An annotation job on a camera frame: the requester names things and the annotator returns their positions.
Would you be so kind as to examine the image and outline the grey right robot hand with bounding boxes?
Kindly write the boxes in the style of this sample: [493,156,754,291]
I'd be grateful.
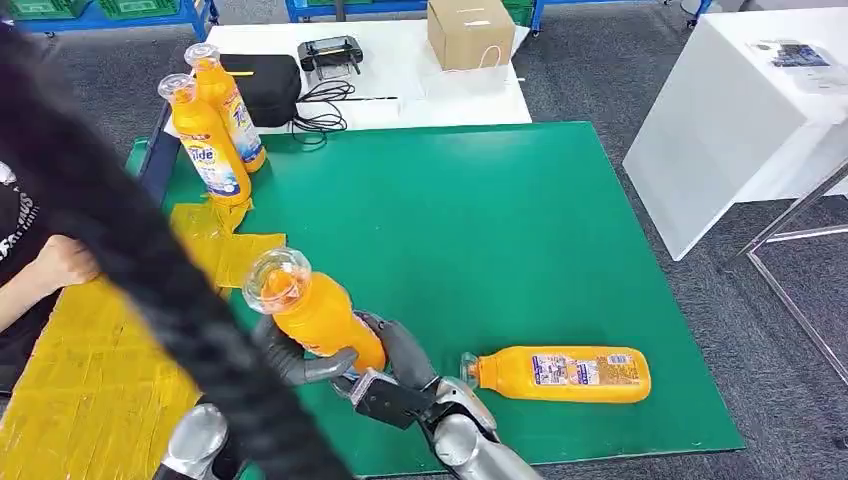
[354,309,440,392]

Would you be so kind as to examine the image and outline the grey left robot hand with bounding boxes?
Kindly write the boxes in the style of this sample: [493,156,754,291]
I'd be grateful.
[250,314,360,389]

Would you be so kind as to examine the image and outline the orange drink bottle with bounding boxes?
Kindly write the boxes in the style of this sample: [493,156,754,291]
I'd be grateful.
[241,246,388,374]
[460,345,653,405]

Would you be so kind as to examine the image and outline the green table mat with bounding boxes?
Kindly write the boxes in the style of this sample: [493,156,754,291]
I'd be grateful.
[125,121,747,480]

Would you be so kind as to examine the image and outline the yellow sheet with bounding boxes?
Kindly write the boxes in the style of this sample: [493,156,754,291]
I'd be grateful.
[0,195,288,480]

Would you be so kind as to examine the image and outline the orange bottle with Tide label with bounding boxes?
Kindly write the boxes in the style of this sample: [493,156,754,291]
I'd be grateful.
[157,72,254,208]
[184,42,268,175]

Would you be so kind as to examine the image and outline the white table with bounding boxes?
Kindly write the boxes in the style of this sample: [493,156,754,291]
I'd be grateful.
[162,18,533,137]

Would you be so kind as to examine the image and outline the dark blue panel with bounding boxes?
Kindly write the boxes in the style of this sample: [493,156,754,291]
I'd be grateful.
[136,99,181,207]

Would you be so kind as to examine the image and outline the person's hand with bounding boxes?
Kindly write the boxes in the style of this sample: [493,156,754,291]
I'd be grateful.
[31,235,102,293]

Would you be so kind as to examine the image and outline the black bag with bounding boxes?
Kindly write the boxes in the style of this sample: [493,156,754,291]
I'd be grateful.
[218,52,303,129]

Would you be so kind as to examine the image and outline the black handheld controller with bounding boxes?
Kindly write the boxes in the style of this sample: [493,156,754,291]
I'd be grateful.
[296,34,365,81]

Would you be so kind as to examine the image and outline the person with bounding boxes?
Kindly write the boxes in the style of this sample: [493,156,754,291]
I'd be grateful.
[0,155,102,399]

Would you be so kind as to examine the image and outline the cardboard box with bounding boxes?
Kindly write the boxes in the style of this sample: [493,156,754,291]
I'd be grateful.
[426,0,517,73]

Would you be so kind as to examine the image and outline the blue shelf rack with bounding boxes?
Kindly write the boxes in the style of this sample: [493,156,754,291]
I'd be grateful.
[284,0,713,31]
[0,0,220,42]

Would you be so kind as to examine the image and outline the green plastic crate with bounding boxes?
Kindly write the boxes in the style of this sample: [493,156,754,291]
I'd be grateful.
[6,0,92,20]
[501,0,535,28]
[99,0,181,20]

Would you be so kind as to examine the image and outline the white cabinet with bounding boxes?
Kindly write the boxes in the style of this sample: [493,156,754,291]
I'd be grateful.
[621,7,848,262]

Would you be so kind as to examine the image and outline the clear bag with blue board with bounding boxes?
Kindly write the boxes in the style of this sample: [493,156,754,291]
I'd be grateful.
[748,38,848,94]

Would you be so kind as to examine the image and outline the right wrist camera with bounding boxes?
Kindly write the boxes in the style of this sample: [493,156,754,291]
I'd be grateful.
[331,369,442,432]

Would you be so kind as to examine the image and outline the black braided cable sleeve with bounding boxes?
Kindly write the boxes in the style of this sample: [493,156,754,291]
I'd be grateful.
[0,19,356,480]

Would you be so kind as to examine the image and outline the black cable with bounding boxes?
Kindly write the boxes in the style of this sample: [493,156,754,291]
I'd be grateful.
[291,79,399,148]

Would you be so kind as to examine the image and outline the metal frame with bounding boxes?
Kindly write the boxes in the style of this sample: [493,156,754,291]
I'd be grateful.
[738,158,848,389]

